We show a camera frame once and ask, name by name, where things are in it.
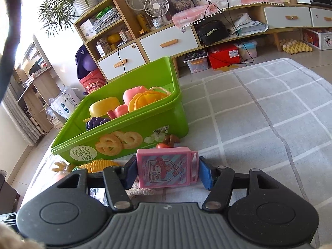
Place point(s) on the white desk fan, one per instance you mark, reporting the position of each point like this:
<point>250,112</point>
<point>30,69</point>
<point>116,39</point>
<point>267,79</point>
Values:
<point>157,9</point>

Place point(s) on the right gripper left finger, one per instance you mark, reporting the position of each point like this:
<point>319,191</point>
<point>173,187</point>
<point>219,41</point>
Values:
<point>118,179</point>

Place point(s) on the yellow toy bowl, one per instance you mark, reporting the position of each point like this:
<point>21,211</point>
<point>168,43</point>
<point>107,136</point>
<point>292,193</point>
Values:
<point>101,107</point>

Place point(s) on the red snack bucket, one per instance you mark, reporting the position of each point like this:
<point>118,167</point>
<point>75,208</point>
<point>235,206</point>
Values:
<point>93,81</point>

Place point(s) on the orange brown small figurine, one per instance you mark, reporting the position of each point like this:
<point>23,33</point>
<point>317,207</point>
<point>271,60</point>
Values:
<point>169,141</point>

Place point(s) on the tan rubber hand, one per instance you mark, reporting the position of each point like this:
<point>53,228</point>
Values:
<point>63,166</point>

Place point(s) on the beige toy starfish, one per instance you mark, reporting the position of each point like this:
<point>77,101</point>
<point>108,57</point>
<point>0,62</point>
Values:
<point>140,192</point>

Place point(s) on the wooden desk shelf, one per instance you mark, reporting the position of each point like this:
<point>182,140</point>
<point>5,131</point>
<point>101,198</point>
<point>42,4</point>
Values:
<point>41,84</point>

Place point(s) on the yellow egg tray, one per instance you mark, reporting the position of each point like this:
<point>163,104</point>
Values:
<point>293,46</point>

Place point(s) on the pink toy milk carton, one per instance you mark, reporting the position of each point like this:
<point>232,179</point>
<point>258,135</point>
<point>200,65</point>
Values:
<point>167,167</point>

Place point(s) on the black bag on shelf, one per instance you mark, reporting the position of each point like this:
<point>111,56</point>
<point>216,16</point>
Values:
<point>211,32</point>

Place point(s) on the pink clear capsule egg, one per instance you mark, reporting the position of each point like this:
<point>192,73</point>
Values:
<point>61,174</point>

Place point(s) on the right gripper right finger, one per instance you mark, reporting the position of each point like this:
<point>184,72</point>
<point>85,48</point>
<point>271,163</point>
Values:
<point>218,181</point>

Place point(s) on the red storage box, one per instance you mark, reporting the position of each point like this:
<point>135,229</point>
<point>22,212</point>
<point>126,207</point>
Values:
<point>223,55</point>

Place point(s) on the yellow toy corn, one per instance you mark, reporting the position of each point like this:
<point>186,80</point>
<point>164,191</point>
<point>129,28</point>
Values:
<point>96,166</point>

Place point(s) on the pink checked cloth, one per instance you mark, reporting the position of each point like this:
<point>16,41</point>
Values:
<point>197,14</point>

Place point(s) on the purple toy grapes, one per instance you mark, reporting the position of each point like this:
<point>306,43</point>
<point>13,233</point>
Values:
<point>95,122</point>

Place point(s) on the pink toy pig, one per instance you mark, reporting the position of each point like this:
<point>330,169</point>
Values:
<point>128,98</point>

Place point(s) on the potted green plant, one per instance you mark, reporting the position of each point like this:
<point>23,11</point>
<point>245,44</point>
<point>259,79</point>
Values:
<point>59,15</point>

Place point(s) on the green plastic cookie box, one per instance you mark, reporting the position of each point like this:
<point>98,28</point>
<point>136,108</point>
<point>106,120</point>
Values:
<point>141,128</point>

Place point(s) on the clear plastic lens case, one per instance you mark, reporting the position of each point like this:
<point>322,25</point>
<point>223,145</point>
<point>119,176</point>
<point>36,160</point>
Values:
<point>99,194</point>

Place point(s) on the wooden cabinet with white drawers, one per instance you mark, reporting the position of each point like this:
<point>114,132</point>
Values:
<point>121,47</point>

